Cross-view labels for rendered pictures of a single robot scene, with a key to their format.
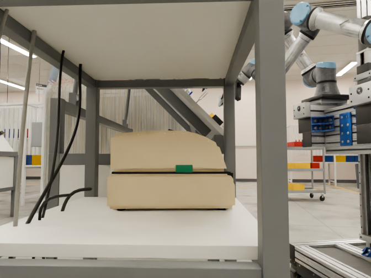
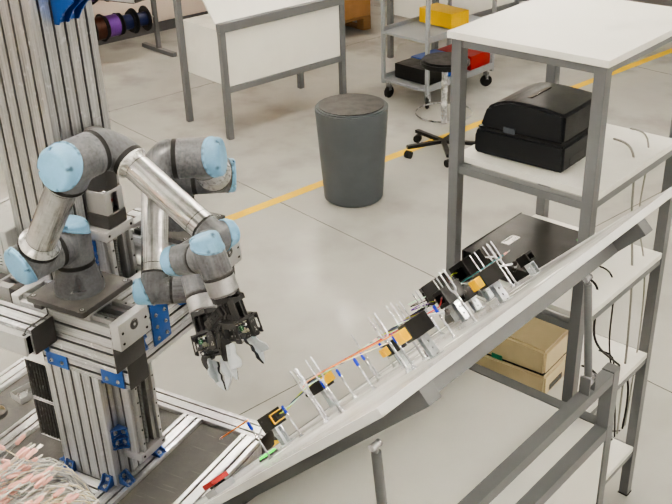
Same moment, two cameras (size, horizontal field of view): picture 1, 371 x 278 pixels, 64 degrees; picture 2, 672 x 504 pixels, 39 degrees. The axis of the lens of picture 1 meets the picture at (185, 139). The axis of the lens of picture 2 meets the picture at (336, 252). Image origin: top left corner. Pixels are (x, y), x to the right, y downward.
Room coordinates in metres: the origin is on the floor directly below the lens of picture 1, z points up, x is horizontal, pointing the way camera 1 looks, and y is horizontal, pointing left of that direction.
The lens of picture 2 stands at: (3.24, 1.30, 2.57)
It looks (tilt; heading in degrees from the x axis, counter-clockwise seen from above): 28 degrees down; 220
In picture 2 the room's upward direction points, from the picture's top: 2 degrees counter-clockwise
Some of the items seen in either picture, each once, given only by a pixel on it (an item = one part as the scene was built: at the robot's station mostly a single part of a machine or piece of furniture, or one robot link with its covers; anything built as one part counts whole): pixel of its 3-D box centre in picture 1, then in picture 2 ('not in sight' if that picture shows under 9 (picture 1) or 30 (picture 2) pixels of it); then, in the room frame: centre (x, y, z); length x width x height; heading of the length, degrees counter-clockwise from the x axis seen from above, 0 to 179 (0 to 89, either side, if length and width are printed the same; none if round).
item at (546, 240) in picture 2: not in sight; (533, 252); (0.75, 0.03, 1.09); 0.35 x 0.33 x 0.07; 178
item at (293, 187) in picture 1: (292, 170); not in sight; (5.61, -2.01, 0.54); 0.99 x 0.50 x 1.08; 92
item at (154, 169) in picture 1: (172, 167); (519, 345); (0.80, 0.03, 0.76); 0.30 x 0.21 x 0.20; 91
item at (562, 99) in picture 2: not in sight; (537, 122); (0.79, 0.04, 1.56); 0.30 x 0.23 x 0.19; 89
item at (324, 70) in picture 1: (325, 71); (68, 239); (1.86, -0.89, 1.33); 0.13 x 0.12 x 0.14; 5
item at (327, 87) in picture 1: (326, 90); (77, 273); (1.86, -0.89, 1.21); 0.15 x 0.15 x 0.10
